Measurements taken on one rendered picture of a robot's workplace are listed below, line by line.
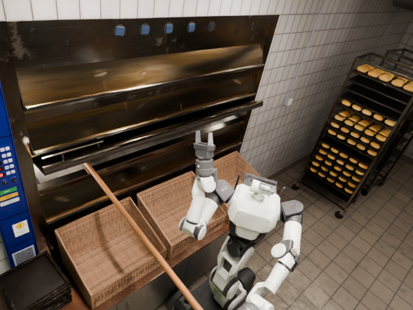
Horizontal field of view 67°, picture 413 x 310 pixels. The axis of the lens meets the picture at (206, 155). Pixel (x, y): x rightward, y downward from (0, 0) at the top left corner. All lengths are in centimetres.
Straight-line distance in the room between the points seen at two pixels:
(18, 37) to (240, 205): 129
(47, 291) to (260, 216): 124
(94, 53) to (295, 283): 262
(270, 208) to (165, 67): 104
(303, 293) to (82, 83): 259
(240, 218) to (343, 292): 194
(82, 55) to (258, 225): 126
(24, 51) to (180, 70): 91
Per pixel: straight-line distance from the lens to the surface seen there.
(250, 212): 171
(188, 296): 153
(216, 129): 266
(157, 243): 231
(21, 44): 159
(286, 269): 162
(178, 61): 207
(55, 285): 208
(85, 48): 170
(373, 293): 367
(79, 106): 180
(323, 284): 343
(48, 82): 170
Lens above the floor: 253
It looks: 35 degrees down
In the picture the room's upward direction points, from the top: 12 degrees clockwise
